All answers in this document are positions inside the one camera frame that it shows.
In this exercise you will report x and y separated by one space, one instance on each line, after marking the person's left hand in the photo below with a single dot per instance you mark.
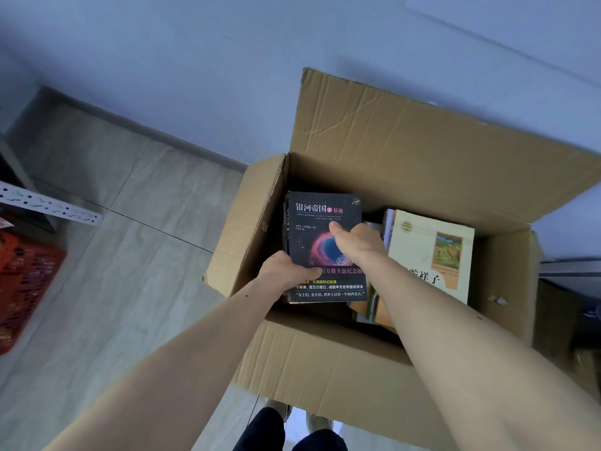
286 277

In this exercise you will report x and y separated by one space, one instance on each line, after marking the person's right hand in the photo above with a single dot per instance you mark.
361 244

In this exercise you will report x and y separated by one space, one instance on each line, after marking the black nebula cover books stack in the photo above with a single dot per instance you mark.
314 230

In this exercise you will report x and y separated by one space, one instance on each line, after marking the cream orange cover books stack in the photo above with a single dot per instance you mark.
422 248

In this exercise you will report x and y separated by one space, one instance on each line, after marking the brown cardboard box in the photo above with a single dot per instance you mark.
399 150

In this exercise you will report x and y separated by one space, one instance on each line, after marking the person's left forearm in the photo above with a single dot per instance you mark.
164 380

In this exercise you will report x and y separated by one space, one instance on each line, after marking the person's right forearm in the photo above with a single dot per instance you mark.
469 361

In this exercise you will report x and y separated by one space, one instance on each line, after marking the person's left white shoe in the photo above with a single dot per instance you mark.
278 410

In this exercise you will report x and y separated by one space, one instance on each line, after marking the person's white shoe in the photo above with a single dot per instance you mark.
319 422
278 410

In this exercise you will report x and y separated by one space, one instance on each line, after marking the person's right white shoe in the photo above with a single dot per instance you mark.
319 422

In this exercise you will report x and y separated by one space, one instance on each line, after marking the person's left leg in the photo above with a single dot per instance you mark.
258 432

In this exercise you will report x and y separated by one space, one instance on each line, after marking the person's leg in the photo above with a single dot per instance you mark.
319 441
258 432

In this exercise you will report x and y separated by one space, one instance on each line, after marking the person's right leg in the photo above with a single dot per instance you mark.
319 441

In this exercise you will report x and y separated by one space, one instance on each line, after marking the grey perforated metal shelf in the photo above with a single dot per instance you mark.
47 206

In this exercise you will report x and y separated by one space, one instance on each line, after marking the red plastic basket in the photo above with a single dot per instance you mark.
28 286

